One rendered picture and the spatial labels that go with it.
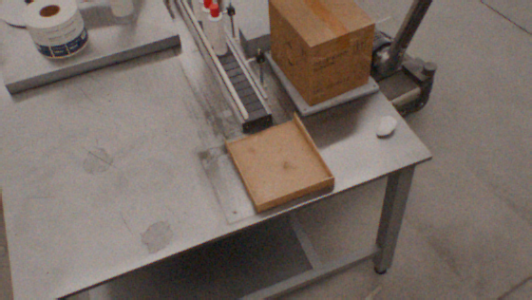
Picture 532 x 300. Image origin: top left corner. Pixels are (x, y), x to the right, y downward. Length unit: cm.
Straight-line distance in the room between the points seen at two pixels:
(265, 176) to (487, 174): 147
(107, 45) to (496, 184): 190
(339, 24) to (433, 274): 124
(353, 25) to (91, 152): 96
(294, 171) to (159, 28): 87
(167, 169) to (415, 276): 124
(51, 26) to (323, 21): 99
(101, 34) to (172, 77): 37
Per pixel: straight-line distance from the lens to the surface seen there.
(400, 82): 294
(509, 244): 274
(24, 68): 230
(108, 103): 210
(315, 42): 176
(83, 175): 191
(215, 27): 202
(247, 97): 194
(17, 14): 257
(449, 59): 349
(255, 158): 181
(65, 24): 220
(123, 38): 228
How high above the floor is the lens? 224
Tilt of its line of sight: 50 degrees down
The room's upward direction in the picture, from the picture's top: 5 degrees counter-clockwise
